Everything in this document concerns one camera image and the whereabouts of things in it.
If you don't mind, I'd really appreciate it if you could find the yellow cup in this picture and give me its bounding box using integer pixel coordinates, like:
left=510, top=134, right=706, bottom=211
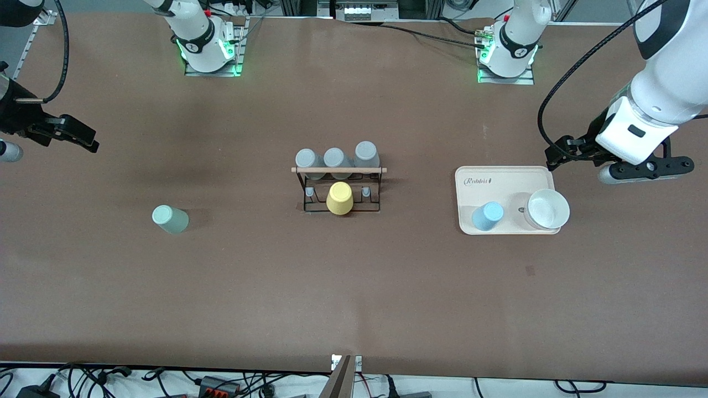
left=326, top=182, right=355, bottom=216

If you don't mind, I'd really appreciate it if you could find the grey terminal block device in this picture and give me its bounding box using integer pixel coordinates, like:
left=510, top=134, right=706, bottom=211
left=342, top=0, right=400, bottom=22

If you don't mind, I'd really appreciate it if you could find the black table cable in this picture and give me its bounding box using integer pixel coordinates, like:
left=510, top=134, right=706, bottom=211
left=381, top=23, right=488, bottom=49

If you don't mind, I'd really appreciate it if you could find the aluminium profile rail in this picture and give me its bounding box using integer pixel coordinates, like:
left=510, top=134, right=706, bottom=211
left=11, top=9, right=58, bottom=81

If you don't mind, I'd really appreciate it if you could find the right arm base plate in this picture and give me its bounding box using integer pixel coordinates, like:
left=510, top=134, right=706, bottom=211
left=184, top=15, right=249, bottom=77

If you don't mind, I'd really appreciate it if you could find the black power adapter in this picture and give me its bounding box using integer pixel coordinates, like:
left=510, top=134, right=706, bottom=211
left=15, top=383, right=61, bottom=398

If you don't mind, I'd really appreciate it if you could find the grey cup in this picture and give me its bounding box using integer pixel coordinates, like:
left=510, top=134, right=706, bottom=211
left=295, top=148, right=324, bottom=181
left=323, top=147, right=355, bottom=179
left=354, top=141, right=381, bottom=169

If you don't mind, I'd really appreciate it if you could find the mint green cup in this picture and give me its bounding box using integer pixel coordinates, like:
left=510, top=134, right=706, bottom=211
left=152, top=205, right=190, bottom=234

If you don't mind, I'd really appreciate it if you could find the light blue cup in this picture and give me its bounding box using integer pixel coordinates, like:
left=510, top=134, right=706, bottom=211
left=471, top=202, right=505, bottom=232

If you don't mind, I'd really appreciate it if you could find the white bowl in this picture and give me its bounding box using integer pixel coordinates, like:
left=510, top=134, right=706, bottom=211
left=523, top=188, right=571, bottom=231

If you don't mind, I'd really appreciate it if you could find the cream rectangular tray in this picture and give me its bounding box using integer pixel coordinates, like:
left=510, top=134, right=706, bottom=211
left=455, top=166, right=561, bottom=236

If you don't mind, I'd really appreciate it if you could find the grey camera stand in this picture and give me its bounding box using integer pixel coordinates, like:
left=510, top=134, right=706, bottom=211
left=320, top=354, right=363, bottom=398

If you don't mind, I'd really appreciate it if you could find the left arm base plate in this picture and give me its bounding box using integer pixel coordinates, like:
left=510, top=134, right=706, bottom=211
left=476, top=25, right=536, bottom=86

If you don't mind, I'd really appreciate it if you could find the black red connector block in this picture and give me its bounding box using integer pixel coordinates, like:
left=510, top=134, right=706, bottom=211
left=198, top=375, right=240, bottom=397

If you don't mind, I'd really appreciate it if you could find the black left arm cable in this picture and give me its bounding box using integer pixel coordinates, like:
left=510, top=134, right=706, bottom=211
left=538, top=0, right=670, bottom=158

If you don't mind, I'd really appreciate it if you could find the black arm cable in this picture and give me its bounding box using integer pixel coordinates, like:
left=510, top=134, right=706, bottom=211
left=15, top=0, right=70, bottom=106
left=538, top=0, right=670, bottom=158

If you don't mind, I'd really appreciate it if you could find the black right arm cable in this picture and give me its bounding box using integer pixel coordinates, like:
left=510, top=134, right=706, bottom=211
left=15, top=0, right=70, bottom=106

